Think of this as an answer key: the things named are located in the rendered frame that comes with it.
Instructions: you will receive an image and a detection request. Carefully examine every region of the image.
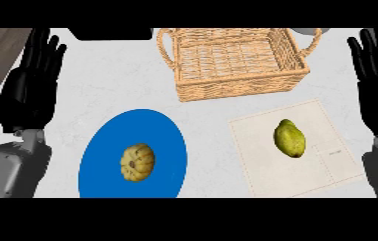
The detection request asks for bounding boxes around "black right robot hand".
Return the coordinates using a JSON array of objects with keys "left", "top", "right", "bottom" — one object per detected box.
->
[{"left": 346, "top": 28, "right": 378, "bottom": 139}]

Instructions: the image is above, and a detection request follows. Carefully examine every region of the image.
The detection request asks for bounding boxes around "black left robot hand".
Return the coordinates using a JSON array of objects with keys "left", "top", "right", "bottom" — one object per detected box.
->
[{"left": 0, "top": 27, "right": 68, "bottom": 137}]

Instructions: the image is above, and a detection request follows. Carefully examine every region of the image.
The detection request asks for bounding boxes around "green pear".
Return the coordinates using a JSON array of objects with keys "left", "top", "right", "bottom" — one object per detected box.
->
[{"left": 273, "top": 118, "right": 307, "bottom": 159}]

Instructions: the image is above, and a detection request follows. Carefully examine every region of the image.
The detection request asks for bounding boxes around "cream square placemat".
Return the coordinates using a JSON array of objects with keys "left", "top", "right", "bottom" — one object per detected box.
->
[{"left": 228, "top": 98, "right": 368, "bottom": 198}]

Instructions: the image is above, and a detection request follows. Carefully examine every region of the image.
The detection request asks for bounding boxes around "tan wicker basket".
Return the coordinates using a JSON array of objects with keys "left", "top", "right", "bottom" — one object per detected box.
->
[{"left": 155, "top": 28, "right": 325, "bottom": 103}]

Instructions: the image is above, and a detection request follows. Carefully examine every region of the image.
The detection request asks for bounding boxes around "brown wooden panel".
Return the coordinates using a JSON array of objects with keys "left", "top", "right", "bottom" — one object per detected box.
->
[{"left": 0, "top": 28, "right": 34, "bottom": 85}]

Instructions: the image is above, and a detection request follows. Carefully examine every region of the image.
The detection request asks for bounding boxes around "grey rounded object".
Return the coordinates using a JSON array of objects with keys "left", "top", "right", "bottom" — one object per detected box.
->
[{"left": 288, "top": 28, "right": 319, "bottom": 37}]

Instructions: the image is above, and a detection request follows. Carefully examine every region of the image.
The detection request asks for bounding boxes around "black flat appliance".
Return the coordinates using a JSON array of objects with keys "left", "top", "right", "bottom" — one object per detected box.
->
[{"left": 68, "top": 28, "right": 155, "bottom": 41}]

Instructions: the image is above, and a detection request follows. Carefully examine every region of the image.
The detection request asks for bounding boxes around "blue round plate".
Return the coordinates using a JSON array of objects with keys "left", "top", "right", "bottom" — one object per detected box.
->
[{"left": 77, "top": 108, "right": 189, "bottom": 199}]

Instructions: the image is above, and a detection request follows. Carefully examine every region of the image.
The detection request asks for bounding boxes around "yellow ribbed squash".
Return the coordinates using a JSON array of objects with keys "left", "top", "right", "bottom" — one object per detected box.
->
[{"left": 120, "top": 143, "right": 157, "bottom": 183}]

